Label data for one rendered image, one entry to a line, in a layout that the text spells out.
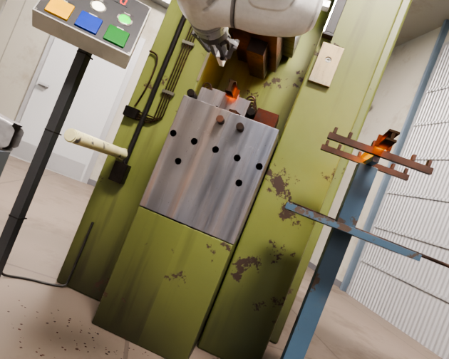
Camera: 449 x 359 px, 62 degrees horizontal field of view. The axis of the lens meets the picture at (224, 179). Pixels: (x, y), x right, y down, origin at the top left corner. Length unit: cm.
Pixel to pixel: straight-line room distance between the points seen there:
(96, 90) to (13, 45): 118
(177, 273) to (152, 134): 61
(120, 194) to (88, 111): 391
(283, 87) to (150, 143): 75
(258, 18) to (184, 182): 76
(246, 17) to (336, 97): 90
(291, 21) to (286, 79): 122
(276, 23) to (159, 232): 89
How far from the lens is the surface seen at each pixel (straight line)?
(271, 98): 197
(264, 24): 79
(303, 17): 79
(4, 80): 587
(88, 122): 551
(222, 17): 81
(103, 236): 170
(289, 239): 156
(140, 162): 165
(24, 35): 593
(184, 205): 138
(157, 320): 147
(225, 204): 136
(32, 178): 158
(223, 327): 163
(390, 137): 109
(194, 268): 139
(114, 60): 149
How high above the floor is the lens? 64
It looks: 1 degrees up
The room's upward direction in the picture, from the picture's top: 22 degrees clockwise
